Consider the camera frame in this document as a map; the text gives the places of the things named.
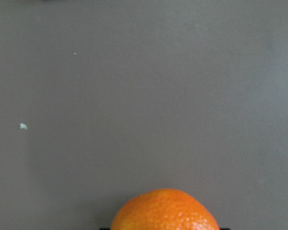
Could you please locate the orange fruit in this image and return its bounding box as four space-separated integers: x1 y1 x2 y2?
110 188 220 230

